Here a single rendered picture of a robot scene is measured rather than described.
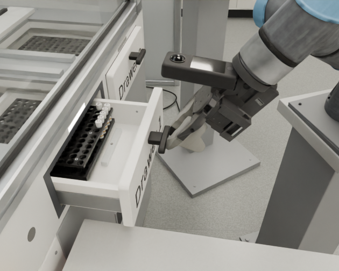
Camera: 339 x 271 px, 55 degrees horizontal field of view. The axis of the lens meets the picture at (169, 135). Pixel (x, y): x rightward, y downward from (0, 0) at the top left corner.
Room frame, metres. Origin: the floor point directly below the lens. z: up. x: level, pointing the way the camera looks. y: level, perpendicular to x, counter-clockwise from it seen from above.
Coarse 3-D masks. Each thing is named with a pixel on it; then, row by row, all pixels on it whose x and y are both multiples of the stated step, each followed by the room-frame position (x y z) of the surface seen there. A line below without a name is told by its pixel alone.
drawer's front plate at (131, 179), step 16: (160, 96) 0.59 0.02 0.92; (160, 112) 0.58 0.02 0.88; (144, 128) 0.47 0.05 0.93; (144, 144) 0.43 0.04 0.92; (128, 160) 0.38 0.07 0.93; (144, 160) 0.43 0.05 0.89; (128, 176) 0.35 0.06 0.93; (128, 192) 0.33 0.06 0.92; (128, 208) 0.33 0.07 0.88; (128, 224) 0.33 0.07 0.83
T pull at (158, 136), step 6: (168, 126) 0.49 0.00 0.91; (150, 132) 0.48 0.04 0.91; (156, 132) 0.48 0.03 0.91; (162, 132) 0.48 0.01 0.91; (168, 132) 0.48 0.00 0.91; (150, 138) 0.46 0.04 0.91; (156, 138) 0.46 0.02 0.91; (162, 138) 0.46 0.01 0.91; (156, 144) 0.45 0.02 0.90; (162, 144) 0.44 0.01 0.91; (162, 150) 0.43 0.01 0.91
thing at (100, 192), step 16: (112, 112) 0.60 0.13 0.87; (128, 112) 0.59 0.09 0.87; (144, 112) 0.59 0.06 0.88; (112, 128) 0.58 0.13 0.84; (128, 128) 0.58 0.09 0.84; (128, 144) 0.53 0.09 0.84; (112, 160) 0.48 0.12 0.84; (96, 176) 0.43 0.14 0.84; (112, 176) 0.43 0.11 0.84; (64, 192) 0.36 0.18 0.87; (80, 192) 0.36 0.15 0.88; (96, 192) 0.36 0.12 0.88; (112, 192) 0.35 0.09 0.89; (96, 208) 0.35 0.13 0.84; (112, 208) 0.35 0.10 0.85
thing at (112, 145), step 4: (116, 128) 0.57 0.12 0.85; (120, 128) 0.57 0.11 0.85; (116, 132) 0.55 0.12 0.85; (120, 132) 0.55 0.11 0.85; (112, 136) 0.54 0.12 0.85; (116, 136) 0.54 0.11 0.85; (120, 136) 0.55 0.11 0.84; (112, 140) 0.52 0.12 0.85; (116, 140) 0.52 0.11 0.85; (112, 144) 0.51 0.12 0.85; (116, 144) 0.52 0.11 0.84; (108, 148) 0.50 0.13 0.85; (112, 148) 0.50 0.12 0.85; (108, 152) 0.49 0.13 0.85; (112, 152) 0.49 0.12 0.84; (104, 156) 0.48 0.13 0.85; (108, 156) 0.48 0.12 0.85; (104, 160) 0.46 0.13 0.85; (108, 160) 0.47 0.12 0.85; (104, 164) 0.46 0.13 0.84; (108, 164) 0.46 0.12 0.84
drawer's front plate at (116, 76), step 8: (136, 32) 0.89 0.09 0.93; (128, 40) 0.84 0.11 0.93; (136, 40) 0.87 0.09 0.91; (128, 48) 0.80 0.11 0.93; (136, 48) 0.87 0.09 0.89; (120, 56) 0.75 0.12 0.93; (128, 56) 0.79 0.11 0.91; (112, 64) 0.71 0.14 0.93; (120, 64) 0.72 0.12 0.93; (128, 64) 0.78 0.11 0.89; (112, 72) 0.67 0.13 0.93; (120, 72) 0.71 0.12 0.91; (128, 72) 0.77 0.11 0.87; (136, 72) 0.85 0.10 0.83; (112, 80) 0.66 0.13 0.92; (120, 80) 0.70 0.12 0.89; (112, 88) 0.66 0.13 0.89; (120, 88) 0.70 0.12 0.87; (128, 88) 0.76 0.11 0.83; (112, 96) 0.66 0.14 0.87
